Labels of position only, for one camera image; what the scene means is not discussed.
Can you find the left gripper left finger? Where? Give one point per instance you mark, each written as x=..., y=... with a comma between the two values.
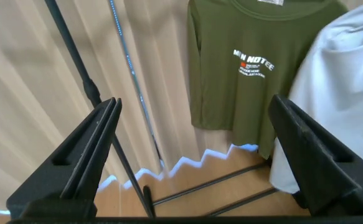
x=59, y=186

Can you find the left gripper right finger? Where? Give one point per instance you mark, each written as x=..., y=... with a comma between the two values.
x=330, y=186

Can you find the pale grey garment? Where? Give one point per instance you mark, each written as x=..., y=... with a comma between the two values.
x=340, y=93

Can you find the green long-sleeved shirt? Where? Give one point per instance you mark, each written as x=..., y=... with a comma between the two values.
x=231, y=93

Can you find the black clothes rack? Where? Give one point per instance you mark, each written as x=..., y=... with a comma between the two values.
x=89, y=88

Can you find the beige curtain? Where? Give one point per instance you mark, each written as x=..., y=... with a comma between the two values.
x=28, y=77

